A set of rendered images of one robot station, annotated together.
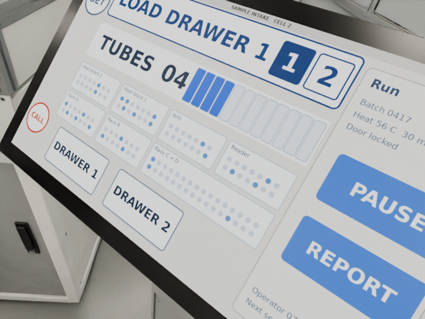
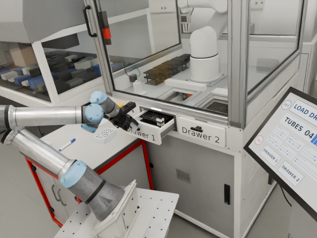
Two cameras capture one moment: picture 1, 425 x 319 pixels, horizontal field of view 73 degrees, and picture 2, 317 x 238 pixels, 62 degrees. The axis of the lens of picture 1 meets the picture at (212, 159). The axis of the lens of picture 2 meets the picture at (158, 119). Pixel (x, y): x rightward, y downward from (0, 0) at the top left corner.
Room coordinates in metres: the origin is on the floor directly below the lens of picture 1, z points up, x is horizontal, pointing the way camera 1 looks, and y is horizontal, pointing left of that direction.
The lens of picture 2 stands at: (-0.56, -0.20, 1.63)
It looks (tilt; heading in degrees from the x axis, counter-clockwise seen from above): 28 degrees down; 51
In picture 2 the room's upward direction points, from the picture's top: 8 degrees counter-clockwise
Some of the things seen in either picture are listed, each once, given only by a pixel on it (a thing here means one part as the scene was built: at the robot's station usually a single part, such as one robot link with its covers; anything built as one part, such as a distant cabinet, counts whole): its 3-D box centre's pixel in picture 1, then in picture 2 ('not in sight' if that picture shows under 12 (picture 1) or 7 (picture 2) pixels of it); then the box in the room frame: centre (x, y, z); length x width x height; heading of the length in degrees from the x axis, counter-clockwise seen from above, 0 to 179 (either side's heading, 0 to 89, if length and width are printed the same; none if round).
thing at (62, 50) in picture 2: not in sight; (49, 48); (0.45, 2.67, 1.13); 1.78 x 1.14 x 0.45; 98
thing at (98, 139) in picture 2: not in sight; (105, 135); (0.11, 1.19, 0.78); 0.12 x 0.08 x 0.04; 18
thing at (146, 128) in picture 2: not in sight; (140, 130); (0.20, 0.91, 0.87); 0.29 x 0.02 x 0.11; 98
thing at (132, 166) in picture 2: not in sight; (95, 184); (-0.01, 1.30, 0.38); 0.62 x 0.58 x 0.76; 98
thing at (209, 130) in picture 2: not in sight; (200, 131); (0.39, 0.62, 0.87); 0.29 x 0.02 x 0.11; 98
